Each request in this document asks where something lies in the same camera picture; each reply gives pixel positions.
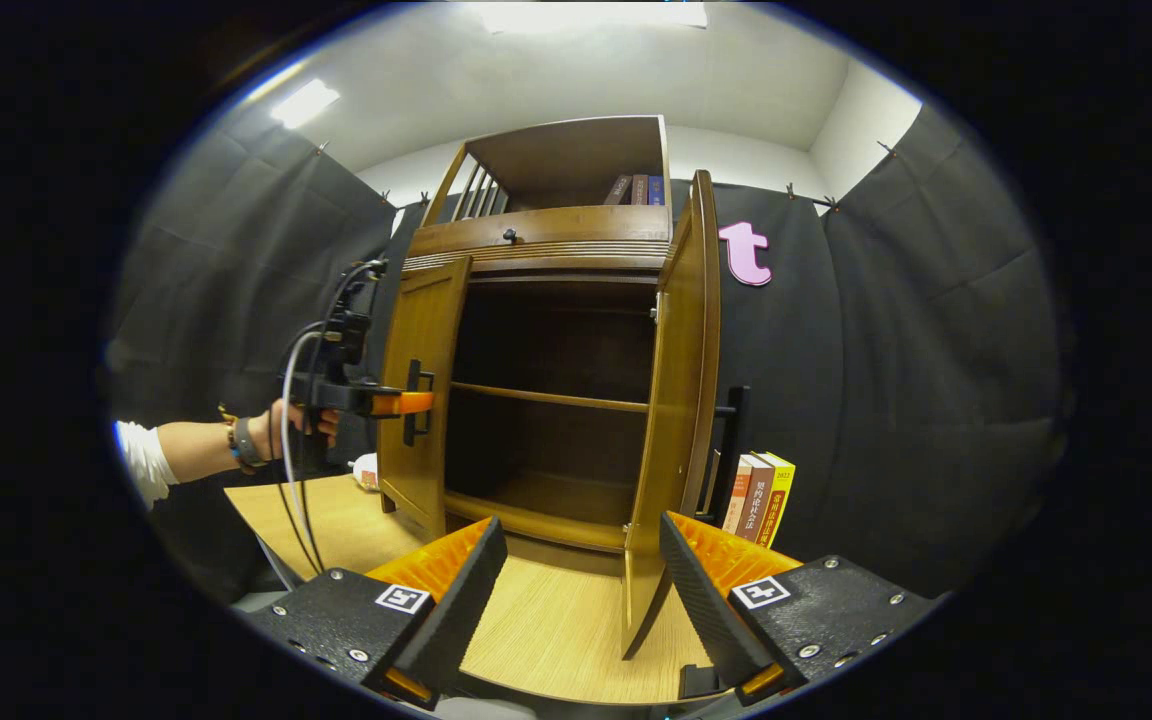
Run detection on black backdrop cloth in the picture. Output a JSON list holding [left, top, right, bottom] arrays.
[[106, 100, 1067, 601]]

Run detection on yellow book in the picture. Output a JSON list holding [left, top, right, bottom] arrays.
[[758, 452, 796, 549]]

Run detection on wooden cabinet shelf board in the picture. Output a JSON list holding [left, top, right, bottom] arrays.
[[451, 382, 652, 414]]

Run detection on black door handle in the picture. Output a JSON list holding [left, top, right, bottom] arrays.
[[403, 358, 436, 447], [696, 385, 751, 526]]

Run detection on large ceiling light panel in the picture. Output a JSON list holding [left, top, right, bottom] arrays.
[[466, 0, 709, 33]]

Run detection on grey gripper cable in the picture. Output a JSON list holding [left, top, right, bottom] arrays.
[[276, 258, 389, 579]]

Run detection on wooden shoe cabinet door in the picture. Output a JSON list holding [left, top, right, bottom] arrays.
[[621, 170, 724, 661], [377, 255, 473, 541]]

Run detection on grey wristband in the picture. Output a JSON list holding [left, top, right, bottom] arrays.
[[233, 415, 267, 469]]

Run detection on wooden double-door shoe cabinet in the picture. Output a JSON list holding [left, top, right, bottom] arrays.
[[376, 115, 727, 661]]

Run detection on small ceiling light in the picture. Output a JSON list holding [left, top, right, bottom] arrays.
[[269, 78, 342, 129]]

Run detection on brown red book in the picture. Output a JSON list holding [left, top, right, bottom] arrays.
[[736, 455, 775, 541]]

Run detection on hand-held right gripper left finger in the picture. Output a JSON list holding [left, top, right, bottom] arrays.
[[244, 515, 509, 713]]

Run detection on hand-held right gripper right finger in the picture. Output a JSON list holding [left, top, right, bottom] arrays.
[[658, 511, 937, 707]]

